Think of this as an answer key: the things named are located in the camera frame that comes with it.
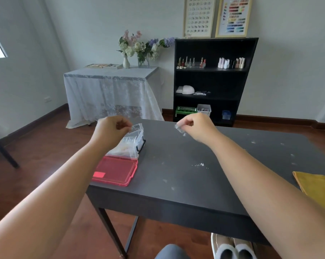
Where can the small clear plastic packet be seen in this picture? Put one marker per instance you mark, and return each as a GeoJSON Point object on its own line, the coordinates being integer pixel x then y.
{"type": "Point", "coordinates": [180, 129]}

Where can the white nail lamp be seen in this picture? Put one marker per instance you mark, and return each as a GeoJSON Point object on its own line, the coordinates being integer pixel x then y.
{"type": "Point", "coordinates": [185, 90]}

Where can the red plastic storage box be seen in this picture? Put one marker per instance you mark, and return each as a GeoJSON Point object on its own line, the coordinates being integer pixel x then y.
{"type": "Point", "coordinates": [116, 169]}

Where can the person's right forearm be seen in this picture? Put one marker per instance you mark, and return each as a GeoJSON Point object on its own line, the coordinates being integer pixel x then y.
{"type": "Point", "coordinates": [273, 191]}

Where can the person's left hand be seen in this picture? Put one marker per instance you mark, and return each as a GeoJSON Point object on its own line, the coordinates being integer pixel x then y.
{"type": "Point", "coordinates": [108, 132]}

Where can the row of nail polish bottles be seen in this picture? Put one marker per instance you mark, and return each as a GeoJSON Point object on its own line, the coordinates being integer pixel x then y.
{"type": "Point", "coordinates": [192, 63]}

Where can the flat wooden display tray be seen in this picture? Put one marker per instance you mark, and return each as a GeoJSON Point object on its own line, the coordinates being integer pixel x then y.
{"type": "Point", "coordinates": [103, 66]}

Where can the blue plastic box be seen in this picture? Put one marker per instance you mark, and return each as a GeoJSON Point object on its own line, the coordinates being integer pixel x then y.
{"type": "Point", "coordinates": [226, 114]}

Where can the person's left fingers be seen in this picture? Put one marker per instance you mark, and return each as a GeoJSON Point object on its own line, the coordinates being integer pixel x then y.
{"type": "Point", "coordinates": [124, 125]}

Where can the glass vase with flowers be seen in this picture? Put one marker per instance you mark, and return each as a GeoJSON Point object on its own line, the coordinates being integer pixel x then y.
{"type": "Point", "coordinates": [149, 51]}

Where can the person's right hand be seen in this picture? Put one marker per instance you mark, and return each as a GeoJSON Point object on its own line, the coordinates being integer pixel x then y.
{"type": "Point", "coordinates": [202, 129]}

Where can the framed nail sample chart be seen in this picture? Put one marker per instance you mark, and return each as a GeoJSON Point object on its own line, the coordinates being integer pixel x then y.
{"type": "Point", "coordinates": [199, 16]}

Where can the white lace tablecloth table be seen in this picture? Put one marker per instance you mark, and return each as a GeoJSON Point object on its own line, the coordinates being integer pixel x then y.
{"type": "Point", "coordinates": [108, 91]}

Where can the person's right fingers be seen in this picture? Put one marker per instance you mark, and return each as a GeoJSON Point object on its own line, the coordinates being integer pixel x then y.
{"type": "Point", "coordinates": [185, 124]}

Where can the black bookshelf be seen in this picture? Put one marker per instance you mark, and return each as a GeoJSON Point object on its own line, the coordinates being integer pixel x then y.
{"type": "Point", "coordinates": [213, 80]}

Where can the person's grey trouser leg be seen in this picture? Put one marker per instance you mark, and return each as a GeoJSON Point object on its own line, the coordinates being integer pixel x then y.
{"type": "Point", "coordinates": [171, 253]}

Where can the white slip-on shoe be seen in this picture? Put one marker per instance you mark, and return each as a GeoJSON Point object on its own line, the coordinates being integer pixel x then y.
{"type": "Point", "coordinates": [246, 249]}
{"type": "Point", "coordinates": [223, 248]}

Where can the person's left forearm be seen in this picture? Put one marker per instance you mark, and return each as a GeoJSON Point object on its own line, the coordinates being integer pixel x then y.
{"type": "Point", "coordinates": [43, 202]}

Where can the yellow cloth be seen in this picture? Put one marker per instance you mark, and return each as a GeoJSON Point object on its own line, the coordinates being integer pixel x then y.
{"type": "Point", "coordinates": [318, 186]}

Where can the clear plastic bag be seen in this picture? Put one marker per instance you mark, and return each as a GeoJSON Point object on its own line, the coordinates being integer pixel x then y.
{"type": "Point", "coordinates": [127, 145]}

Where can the black desk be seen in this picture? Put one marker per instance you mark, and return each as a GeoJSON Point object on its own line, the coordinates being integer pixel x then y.
{"type": "Point", "coordinates": [184, 180]}

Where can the white vase with flowers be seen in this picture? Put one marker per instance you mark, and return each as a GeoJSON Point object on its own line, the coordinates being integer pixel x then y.
{"type": "Point", "coordinates": [126, 48]}

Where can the framed nail colour chart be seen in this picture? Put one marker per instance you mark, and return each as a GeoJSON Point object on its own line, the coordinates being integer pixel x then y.
{"type": "Point", "coordinates": [234, 16]}

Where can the row of white bottles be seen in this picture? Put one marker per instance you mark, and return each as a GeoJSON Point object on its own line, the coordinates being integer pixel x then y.
{"type": "Point", "coordinates": [231, 63]}

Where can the white plastic bin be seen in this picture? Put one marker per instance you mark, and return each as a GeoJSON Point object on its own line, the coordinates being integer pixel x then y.
{"type": "Point", "coordinates": [204, 110]}

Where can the black furniture leg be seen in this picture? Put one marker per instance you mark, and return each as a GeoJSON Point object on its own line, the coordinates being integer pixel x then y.
{"type": "Point", "coordinates": [4, 151]}

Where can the small tools on shelf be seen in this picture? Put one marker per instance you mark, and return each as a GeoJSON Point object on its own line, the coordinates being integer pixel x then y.
{"type": "Point", "coordinates": [202, 93]}

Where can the green rack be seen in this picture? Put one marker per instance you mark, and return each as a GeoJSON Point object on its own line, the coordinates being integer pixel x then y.
{"type": "Point", "coordinates": [186, 110]}

